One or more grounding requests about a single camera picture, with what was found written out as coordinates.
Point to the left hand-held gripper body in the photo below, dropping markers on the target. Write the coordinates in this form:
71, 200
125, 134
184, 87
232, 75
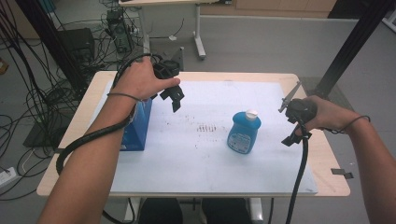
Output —
169, 68

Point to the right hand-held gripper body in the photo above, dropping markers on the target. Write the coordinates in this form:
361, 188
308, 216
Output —
300, 110

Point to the blue cardboard box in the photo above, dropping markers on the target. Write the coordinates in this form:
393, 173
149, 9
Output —
138, 130

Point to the blue bottle with white cap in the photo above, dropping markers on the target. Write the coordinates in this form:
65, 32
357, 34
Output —
243, 133

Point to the person's left hand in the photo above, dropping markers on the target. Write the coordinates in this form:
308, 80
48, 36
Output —
137, 81

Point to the person's right hand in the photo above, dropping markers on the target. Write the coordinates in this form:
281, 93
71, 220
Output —
333, 116

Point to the left wrist black band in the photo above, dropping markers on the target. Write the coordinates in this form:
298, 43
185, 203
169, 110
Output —
124, 95

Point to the wrist black band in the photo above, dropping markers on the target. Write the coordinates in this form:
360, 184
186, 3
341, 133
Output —
124, 95
358, 119

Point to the grey floor mat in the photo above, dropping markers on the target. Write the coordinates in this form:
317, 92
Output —
341, 96

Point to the white background desk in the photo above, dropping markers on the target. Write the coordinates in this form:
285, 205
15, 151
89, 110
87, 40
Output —
197, 31

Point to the right wrist black band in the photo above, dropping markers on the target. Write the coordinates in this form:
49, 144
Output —
358, 119

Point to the black tape piece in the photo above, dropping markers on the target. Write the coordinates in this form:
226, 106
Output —
341, 172

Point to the black computer tower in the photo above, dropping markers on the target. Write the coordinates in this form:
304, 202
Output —
120, 31

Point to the white table mat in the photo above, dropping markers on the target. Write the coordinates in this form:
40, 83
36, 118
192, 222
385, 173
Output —
202, 165

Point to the black equipment box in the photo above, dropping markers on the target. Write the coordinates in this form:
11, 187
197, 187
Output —
77, 43

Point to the person's right leg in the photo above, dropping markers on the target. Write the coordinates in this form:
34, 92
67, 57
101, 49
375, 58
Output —
225, 213

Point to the person's leg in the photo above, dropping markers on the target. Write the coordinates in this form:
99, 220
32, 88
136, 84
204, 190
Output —
162, 213
225, 213

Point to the person's left leg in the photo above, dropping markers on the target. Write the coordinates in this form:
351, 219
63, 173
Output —
162, 213

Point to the black floor plate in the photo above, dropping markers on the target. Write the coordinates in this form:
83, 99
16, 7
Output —
43, 133

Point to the white power strip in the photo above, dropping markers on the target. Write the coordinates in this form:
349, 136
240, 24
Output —
7, 177

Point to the black frame post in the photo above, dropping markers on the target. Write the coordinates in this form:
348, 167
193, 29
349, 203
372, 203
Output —
358, 37
49, 40

